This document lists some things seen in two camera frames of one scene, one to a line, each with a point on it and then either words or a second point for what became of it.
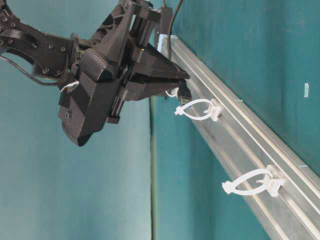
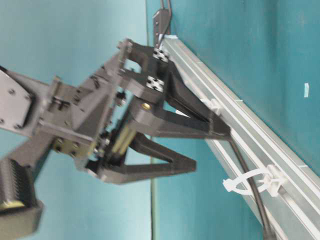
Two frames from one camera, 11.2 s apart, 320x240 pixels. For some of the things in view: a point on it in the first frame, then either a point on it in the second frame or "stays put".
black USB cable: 184,91 -> 267,229
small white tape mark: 306,90 stays put
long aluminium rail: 282,187 stays put
